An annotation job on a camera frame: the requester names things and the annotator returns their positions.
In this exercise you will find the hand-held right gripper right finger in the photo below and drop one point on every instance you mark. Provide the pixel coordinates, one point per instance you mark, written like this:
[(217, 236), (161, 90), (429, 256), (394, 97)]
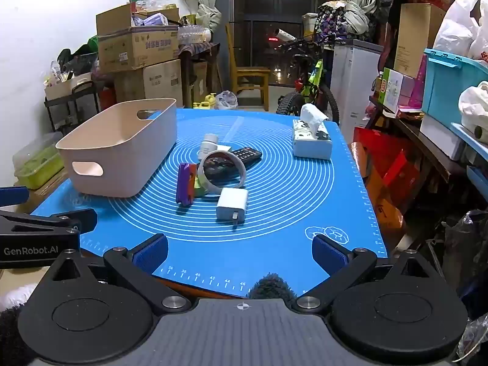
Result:
[(328, 254)]

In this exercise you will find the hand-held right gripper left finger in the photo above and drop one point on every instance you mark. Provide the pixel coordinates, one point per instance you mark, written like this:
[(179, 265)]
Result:
[(150, 254)]

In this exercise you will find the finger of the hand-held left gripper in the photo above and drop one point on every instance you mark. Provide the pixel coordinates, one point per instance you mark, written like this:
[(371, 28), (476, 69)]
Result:
[(13, 196), (57, 220)]

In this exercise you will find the white pill bottle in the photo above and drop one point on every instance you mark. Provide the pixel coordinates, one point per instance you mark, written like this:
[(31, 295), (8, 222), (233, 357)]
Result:
[(208, 145)]

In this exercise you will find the green plastic container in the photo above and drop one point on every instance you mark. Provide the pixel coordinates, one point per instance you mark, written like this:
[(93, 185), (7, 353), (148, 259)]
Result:
[(38, 164)]

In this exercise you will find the blue silicone mat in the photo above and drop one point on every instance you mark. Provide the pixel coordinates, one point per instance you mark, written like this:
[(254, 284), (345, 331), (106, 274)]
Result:
[(289, 206)]

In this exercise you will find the dark fuzzy cloth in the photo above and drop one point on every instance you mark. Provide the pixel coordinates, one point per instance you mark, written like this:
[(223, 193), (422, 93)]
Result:
[(271, 286)]

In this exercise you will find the purple multicolour toy block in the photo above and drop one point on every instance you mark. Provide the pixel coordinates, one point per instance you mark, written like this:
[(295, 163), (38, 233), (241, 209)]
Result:
[(186, 183)]

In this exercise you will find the white charger plug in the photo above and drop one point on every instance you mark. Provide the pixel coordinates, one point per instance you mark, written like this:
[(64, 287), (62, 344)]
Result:
[(231, 206)]

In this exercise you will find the red paper bag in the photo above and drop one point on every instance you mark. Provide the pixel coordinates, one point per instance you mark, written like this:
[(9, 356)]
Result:
[(385, 175)]

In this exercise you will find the black trolley cart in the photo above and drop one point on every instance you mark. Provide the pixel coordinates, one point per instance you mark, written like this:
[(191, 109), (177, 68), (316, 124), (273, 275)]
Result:
[(70, 106)]

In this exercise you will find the white tissue box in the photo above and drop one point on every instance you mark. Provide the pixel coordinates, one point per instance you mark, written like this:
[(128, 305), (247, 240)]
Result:
[(310, 137)]

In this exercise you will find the small cardboard box with bottles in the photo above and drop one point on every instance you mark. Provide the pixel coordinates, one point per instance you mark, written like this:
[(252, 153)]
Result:
[(64, 85)]

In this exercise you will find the small white paper card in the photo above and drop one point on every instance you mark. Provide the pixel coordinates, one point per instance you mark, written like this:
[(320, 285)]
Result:
[(225, 148)]

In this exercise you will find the black remote control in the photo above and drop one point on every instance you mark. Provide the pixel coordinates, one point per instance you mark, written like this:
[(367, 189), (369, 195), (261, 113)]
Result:
[(244, 155)]

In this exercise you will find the dark wooden shelf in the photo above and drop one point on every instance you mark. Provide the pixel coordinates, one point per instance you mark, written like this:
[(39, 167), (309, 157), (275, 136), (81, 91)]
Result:
[(423, 137)]

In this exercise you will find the yellow plastic jug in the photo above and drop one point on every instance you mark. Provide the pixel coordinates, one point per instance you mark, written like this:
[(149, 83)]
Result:
[(206, 101)]

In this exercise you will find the clear plastic bag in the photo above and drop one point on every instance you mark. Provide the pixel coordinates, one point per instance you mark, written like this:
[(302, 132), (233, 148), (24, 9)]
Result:
[(227, 100)]

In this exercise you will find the green and black bicycle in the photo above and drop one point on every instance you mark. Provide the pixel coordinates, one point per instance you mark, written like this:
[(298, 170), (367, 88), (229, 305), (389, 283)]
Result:
[(308, 80)]

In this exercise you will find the green and white carton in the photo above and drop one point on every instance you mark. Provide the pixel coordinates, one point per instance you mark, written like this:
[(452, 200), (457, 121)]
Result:
[(392, 89)]

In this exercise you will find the pink box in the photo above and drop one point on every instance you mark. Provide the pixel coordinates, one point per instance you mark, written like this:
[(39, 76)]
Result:
[(410, 91)]

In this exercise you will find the blue-printed cardboard box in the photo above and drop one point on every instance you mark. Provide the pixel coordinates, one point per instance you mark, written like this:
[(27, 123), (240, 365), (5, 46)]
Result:
[(137, 47)]

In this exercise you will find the dark wooden side table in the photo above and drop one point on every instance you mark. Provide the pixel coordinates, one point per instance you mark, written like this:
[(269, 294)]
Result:
[(198, 68)]

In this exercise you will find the wooden chair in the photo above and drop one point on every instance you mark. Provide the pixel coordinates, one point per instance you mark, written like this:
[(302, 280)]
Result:
[(249, 78)]

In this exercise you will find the open cardboard box with clutter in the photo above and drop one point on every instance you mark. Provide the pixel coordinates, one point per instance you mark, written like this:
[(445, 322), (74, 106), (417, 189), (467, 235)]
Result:
[(114, 18)]

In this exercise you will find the light blue storage bin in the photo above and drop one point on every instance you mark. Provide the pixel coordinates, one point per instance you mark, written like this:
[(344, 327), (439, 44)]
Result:
[(446, 84)]

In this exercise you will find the white plastic bag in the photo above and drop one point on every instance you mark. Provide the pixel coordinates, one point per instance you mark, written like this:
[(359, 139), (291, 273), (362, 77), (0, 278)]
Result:
[(474, 106), (461, 26)]

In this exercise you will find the rolled white paper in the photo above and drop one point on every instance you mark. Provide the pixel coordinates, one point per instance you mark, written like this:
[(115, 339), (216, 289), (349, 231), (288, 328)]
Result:
[(286, 35)]

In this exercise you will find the pack of clear bottles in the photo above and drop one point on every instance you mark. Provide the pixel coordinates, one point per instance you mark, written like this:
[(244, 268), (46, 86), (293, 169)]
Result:
[(194, 34)]

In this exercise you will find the tall cardboard box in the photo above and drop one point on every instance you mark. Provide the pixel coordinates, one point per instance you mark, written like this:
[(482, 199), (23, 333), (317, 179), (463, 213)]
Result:
[(413, 38)]

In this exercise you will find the white bucket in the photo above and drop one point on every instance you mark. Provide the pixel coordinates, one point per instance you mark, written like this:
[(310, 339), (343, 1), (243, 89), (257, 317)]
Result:
[(309, 22)]

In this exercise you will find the floral fabric bag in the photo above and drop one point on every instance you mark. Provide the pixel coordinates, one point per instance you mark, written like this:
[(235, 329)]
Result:
[(331, 19)]

